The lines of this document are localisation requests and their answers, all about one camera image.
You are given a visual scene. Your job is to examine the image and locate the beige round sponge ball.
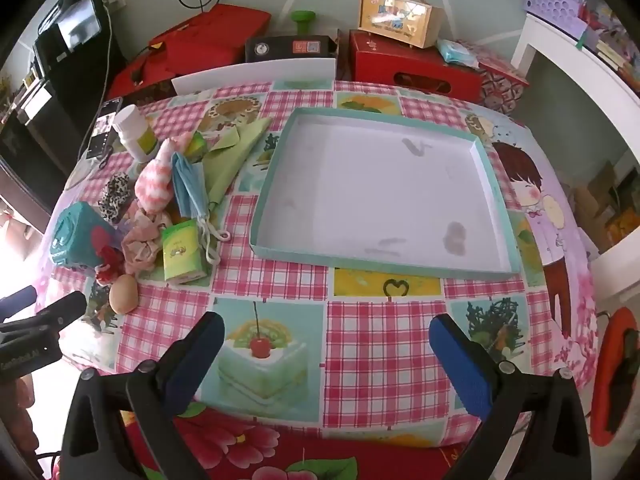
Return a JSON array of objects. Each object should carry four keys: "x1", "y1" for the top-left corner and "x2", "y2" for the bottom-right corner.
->
[{"x1": 110, "y1": 274, "x2": 139, "y2": 315}]

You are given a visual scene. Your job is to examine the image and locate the red yarn bow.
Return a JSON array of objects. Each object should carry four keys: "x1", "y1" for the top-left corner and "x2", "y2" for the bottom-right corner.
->
[{"x1": 91, "y1": 226, "x2": 124, "y2": 286}]

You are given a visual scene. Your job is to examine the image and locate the pink fabric scrunchie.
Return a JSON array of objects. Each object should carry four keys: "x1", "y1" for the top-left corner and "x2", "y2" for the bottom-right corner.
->
[{"x1": 120, "y1": 209, "x2": 172, "y2": 275}]

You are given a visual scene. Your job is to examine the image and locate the green tissue pack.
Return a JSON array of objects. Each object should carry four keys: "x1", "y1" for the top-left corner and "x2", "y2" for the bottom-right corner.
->
[
  {"x1": 162, "y1": 219, "x2": 206, "y2": 285},
  {"x1": 183, "y1": 131, "x2": 209, "y2": 162}
]

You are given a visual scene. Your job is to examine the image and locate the leopard print scrunchie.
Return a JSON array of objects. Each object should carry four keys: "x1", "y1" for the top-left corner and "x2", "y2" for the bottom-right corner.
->
[{"x1": 98, "y1": 174, "x2": 134, "y2": 224}]

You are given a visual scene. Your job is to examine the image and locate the pink white zigzag cloth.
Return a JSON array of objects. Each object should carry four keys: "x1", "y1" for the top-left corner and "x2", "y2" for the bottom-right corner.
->
[{"x1": 134, "y1": 139, "x2": 176, "y2": 214}]

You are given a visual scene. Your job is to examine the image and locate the blue surgical face mask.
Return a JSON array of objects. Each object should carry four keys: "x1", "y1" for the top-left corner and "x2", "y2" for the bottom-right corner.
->
[{"x1": 171, "y1": 152, "x2": 231, "y2": 268}]

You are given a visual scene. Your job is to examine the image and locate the light green microfiber cloth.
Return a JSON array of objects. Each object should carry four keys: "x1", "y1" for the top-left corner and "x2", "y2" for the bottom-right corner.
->
[{"x1": 202, "y1": 117, "x2": 272, "y2": 209}]

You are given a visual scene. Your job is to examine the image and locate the teal square toy box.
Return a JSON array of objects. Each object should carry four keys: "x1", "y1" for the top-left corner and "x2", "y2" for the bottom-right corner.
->
[{"x1": 50, "y1": 202, "x2": 115, "y2": 269}]

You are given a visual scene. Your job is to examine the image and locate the patterned tablecloth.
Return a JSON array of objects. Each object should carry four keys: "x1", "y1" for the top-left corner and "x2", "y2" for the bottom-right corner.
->
[{"x1": 62, "y1": 80, "x2": 598, "y2": 446}]

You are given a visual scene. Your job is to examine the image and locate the black smartphone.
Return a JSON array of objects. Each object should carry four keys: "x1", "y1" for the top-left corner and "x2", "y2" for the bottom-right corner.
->
[{"x1": 86, "y1": 96, "x2": 122, "y2": 159}]

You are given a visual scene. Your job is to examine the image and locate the white shelf unit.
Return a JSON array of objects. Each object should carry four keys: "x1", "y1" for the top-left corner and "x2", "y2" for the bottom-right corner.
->
[{"x1": 511, "y1": 14, "x2": 639, "y2": 302}]

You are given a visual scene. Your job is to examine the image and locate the white pill bottle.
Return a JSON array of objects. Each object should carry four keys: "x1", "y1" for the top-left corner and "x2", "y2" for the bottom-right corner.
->
[{"x1": 113, "y1": 104, "x2": 160, "y2": 162}]

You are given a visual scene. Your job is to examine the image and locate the black monitor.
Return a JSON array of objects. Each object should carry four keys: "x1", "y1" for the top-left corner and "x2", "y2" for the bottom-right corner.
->
[{"x1": 35, "y1": 0, "x2": 126, "y2": 131}]

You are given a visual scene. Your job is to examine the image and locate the teal shallow tray box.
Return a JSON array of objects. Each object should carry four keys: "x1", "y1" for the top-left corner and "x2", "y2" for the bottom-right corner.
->
[{"x1": 250, "y1": 107, "x2": 521, "y2": 281}]

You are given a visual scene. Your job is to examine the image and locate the red bag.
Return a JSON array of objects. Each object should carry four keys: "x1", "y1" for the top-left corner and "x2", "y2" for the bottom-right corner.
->
[{"x1": 106, "y1": 3, "x2": 271, "y2": 104}]

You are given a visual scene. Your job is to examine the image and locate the black box with gauge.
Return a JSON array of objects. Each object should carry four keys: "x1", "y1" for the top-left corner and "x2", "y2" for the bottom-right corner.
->
[{"x1": 244, "y1": 35, "x2": 338, "y2": 63}]

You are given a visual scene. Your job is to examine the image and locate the red patterned box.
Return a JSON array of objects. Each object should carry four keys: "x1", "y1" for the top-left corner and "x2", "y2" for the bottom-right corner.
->
[{"x1": 461, "y1": 41, "x2": 529, "y2": 115}]

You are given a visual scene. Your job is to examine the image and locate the green dumbbell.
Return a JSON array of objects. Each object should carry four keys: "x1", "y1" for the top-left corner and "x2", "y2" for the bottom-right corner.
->
[{"x1": 290, "y1": 10, "x2": 317, "y2": 36}]

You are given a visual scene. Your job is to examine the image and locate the blue wet wipes pack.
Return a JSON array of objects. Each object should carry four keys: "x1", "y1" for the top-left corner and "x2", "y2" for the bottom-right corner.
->
[{"x1": 436, "y1": 39, "x2": 480, "y2": 70}]

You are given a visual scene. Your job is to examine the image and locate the tan cartoon suitcase box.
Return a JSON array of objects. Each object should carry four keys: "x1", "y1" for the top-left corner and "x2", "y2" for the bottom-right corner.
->
[{"x1": 358, "y1": 0, "x2": 446, "y2": 49}]

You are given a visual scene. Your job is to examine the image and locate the white charging cable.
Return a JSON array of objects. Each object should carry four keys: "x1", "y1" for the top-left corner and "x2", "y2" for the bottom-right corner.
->
[{"x1": 77, "y1": 4, "x2": 114, "y2": 158}]

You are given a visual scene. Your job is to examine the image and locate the red gift box with handle slot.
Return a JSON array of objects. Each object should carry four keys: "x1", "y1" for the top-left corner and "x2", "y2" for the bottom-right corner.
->
[{"x1": 348, "y1": 30, "x2": 482, "y2": 103}]

